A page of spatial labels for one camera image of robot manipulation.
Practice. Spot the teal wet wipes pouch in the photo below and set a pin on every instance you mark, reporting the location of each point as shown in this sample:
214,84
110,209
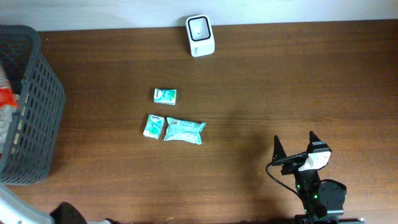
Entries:
180,130

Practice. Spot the white barcode scanner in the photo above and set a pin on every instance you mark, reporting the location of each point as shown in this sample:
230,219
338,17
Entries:
200,35

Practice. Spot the grey plastic basket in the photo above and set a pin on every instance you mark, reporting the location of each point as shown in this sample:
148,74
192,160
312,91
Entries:
27,154

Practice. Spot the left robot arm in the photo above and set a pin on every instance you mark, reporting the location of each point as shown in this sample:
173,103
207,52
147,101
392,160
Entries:
16,211

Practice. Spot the small teal tissue pack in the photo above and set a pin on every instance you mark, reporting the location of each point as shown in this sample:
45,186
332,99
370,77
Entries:
154,126

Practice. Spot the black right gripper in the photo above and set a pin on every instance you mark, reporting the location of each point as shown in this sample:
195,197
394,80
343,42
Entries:
291,165

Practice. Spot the orange spaghetti package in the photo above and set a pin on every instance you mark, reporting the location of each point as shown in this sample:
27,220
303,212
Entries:
7,97

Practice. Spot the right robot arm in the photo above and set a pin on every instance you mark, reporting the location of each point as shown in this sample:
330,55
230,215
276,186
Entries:
322,199

